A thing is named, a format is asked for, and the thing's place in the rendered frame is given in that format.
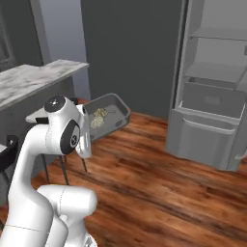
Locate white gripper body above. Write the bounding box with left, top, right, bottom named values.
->
left=76, top=104, right=94, bottom=159

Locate grey tupperware container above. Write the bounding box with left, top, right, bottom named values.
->
left=83, top=93, right=131, bottom=143

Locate grey fridge freezer drawer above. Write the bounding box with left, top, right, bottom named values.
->
left=165, top=107, right=243, bottom=172

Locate grey fridge crisper drawer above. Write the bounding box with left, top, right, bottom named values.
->
left=180, top=76, right=247, bottom=120

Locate grey fridge shelf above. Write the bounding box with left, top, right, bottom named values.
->
left=188, top=26, right=247, bottom=41
left=184, top=61, right=247, bottom=85

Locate grey open fridge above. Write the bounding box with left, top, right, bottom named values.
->
left=165, top=0, right=247, bottom=174

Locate pale yellow dumpling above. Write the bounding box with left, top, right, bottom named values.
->
left=93, top=107, right=109, bottom=121
left=89, top=116, right=104, bottom=129

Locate grey island with marble top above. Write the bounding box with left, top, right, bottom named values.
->
left=0, top=59, right=91, bottom=181

